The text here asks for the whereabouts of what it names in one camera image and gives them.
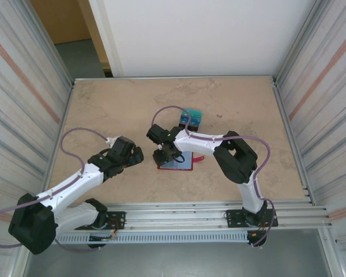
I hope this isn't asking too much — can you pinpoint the red card holder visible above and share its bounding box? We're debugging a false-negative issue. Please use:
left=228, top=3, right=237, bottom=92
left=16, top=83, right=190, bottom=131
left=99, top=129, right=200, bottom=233
left=157, top=151, right=205, bottom=172

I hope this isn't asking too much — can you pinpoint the dark blue card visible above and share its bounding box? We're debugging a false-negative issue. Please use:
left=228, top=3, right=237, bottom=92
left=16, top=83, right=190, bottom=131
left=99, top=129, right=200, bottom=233
left=179, top=115, right=202, bottom=128

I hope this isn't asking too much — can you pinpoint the teal card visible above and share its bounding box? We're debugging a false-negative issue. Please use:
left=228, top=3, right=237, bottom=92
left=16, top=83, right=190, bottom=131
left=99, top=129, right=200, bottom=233
left=181, top=108, right=203, bottom=119

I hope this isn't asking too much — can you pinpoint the wooden door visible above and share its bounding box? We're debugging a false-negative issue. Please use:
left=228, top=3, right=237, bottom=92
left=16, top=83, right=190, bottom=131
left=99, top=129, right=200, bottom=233
left=30, top=0, right=111, bottom=78

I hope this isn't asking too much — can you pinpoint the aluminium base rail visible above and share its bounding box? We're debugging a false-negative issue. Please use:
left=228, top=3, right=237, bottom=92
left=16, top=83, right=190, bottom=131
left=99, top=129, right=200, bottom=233
left=56, top=199, right=334, bottom=233

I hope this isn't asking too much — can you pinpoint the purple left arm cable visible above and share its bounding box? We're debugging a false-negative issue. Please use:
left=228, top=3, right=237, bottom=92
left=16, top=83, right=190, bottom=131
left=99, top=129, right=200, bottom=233
left=0, top=128, right=109, bottom=252

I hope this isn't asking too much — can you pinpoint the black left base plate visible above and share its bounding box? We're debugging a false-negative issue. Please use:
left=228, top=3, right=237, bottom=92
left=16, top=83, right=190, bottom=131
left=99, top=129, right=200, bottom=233
left=103, top=211, right=126, bottom=231

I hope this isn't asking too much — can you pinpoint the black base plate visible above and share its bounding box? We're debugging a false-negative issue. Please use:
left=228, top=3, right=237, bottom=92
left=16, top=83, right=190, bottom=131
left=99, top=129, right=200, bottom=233
left=224, top=207, right=277, bottom=229
left=103, top=211, right=126, bottom=231

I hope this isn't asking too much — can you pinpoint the orange black wire bundle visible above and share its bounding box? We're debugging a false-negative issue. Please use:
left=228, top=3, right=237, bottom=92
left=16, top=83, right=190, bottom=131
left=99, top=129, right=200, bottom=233
left=105, top=218, right=125, bottom=242
left=246, top=220, right=276, bottom=249

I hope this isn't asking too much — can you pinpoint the grey slotted cable duct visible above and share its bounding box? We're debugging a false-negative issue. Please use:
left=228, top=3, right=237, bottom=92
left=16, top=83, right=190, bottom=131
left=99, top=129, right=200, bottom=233
left=54, top=232, right=250, bottom=245

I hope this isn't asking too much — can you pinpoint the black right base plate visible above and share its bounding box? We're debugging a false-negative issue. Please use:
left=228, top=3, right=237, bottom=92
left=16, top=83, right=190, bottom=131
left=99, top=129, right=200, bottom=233
left=224, top=207, right=277, bottom=229

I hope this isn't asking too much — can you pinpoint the corrugated enclosure panel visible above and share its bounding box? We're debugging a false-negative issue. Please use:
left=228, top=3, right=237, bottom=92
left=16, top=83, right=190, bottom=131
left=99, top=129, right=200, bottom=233
left=272, top=0, right=346, bottom=277
left=0, top=0, right=76, bottom=277

